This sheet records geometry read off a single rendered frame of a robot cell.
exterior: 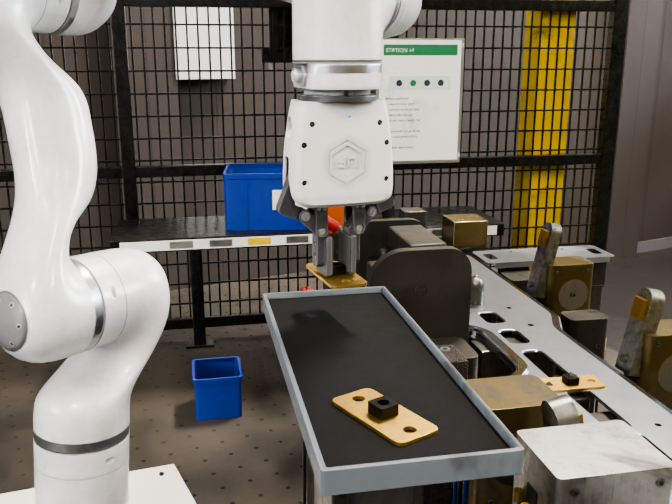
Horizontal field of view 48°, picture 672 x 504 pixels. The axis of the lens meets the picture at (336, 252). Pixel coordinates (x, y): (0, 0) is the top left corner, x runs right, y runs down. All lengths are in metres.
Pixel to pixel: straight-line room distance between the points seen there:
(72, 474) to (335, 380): 0.49
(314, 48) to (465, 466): 0.38
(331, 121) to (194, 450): 0.91
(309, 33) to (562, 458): 0.42
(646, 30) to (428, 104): 3.68
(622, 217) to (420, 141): 3.75
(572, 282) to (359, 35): 0.86
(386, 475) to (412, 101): 1.50
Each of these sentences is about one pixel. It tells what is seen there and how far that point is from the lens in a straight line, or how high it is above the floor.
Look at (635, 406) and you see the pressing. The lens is 1.01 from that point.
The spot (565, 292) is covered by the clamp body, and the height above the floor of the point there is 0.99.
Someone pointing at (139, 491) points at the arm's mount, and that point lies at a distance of 1.29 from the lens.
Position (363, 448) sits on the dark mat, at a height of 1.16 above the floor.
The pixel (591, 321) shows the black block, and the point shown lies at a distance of 1.33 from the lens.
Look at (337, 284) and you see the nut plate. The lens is 0.72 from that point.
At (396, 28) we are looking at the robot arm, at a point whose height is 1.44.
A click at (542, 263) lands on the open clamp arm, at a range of 1.42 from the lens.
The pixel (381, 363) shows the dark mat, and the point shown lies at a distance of 0.66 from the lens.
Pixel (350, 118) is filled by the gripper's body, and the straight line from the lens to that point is 0.70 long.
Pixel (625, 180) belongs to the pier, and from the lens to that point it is 5.54.
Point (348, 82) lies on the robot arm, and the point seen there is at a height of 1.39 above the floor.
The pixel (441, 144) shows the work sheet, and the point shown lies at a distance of 1.96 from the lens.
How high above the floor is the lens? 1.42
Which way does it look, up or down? 15 degrees down
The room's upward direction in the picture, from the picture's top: straight up
